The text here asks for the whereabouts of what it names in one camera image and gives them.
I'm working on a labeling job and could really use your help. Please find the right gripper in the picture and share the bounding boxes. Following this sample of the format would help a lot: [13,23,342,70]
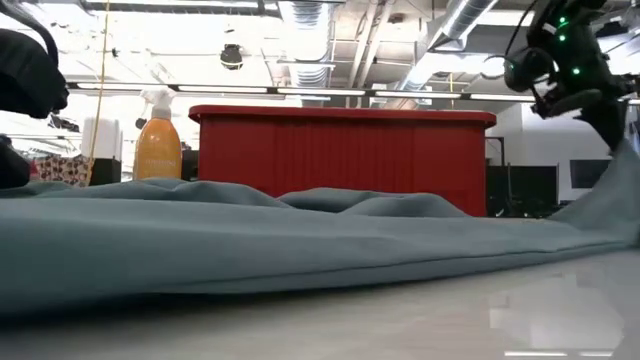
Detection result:
[502,0,640,152]

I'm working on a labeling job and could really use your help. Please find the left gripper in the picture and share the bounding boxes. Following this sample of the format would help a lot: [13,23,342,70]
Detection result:
[0,27,70,191]

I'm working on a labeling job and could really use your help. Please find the grey-green pants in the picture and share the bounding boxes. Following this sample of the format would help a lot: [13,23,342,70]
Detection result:
[0,139,640,317]

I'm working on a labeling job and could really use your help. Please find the red plastic laundry bin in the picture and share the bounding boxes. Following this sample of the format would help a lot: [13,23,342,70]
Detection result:
[188,104,498,218]

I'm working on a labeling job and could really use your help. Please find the brown patterned cloth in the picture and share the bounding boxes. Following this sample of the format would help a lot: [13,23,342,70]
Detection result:
[29,154,94,189]

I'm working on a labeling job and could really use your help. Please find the black box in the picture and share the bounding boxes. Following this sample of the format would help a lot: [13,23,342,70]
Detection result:
[89,158,123,187]

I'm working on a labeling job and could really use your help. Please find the white cylinder container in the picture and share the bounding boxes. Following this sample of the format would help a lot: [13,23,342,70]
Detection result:
[81,117,124,161]

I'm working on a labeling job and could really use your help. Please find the black monitor row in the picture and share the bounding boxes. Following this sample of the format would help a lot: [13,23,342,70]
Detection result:
[485,163,559,218]

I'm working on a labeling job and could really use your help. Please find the orange spray bottle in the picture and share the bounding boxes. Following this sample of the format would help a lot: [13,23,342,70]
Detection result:
[132,88,183,182]

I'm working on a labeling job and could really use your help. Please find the dark wall screen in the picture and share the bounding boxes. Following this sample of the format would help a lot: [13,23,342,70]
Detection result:
[569,158,613,190]

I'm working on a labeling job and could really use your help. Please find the yellow cable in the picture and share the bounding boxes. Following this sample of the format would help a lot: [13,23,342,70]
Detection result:
[83,0,112,187]

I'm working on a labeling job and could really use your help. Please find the smooth silver air duct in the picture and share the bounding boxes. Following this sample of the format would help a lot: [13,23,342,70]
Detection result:
[394,0,501,109]

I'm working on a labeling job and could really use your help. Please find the black dome ceiling camera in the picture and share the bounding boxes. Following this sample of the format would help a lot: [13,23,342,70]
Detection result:
[220,43,245,71]

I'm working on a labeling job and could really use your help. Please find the ceiling light rail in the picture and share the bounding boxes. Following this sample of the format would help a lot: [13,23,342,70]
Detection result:
[67,82,537,104]

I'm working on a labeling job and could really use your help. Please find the ribbed silver air duct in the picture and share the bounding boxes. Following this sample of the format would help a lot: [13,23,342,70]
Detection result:
[277,0,335,104]

